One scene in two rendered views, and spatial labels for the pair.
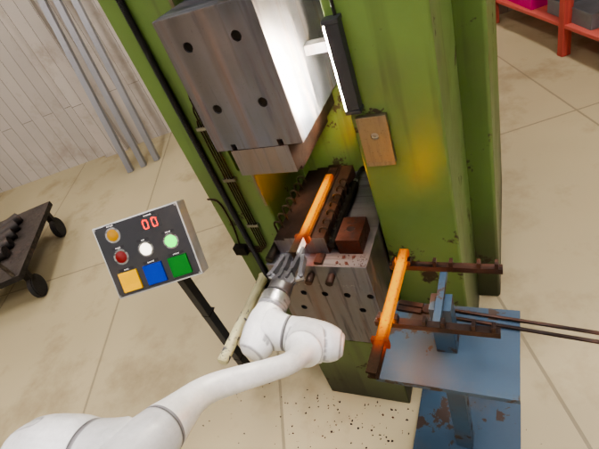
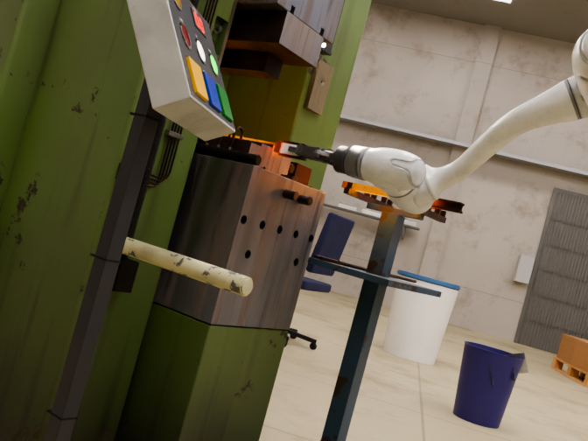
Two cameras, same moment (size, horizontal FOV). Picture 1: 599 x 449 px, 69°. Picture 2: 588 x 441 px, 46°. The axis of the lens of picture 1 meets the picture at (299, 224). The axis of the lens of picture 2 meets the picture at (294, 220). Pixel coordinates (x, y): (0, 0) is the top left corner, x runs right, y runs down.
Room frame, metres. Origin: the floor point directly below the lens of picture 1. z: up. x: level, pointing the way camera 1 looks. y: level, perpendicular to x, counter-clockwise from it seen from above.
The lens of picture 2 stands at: (1.02, 2.01, 0.75)
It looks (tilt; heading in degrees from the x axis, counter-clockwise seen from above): 1 degrees up; 272
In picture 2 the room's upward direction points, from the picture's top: 15 degrees clockwise
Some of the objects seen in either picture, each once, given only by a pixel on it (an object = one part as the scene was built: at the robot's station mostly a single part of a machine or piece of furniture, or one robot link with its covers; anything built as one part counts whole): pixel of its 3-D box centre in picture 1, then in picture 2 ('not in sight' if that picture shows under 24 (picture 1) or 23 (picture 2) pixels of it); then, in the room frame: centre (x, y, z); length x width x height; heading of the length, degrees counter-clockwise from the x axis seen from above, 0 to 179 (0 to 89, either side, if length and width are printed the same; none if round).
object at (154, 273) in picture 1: (155, 273); (209, 93); (1.30, 0.56, 1.01); 0.07 x 0.05 x 0.07; 81
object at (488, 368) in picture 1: (448, 346); (376, 277); (0.76, -0.28, 0.70); 0.40 x 0.30 x 0.02; 55
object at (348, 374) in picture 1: (371, 318); (165, 374); (1.34, -0.14, 0.23); 0.56 x 0.38 x 0.47; 146
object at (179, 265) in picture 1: (180, 265); (222, 103); (1.29, 0.46, 1.01); 0.07 x 0.05 x 0.07; 81
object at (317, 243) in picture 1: (317, 206); (218, 148); (1.36, -0.09, 0.96); 0.42 x 0.20 x 0.09; 146
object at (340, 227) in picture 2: not in sight; (297, 274); (1.03, -3.05, 0.50); 0.58 x 0.56 x 1.00; 173
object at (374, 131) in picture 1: (376, 140); (318, 87); (1.12, -0.31, 1.27); 0.09 x 0.02 x 0.17; 56
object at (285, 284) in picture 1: (282, 283); (337, 158); (1.00, 0.12, 1.00); 0.09 x 0.08 x 0.07; 146
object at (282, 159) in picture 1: (286, 125); (248, 37); (1.36, -0.09, 1.32); 0.42 x 0.20 x 0.10; 146
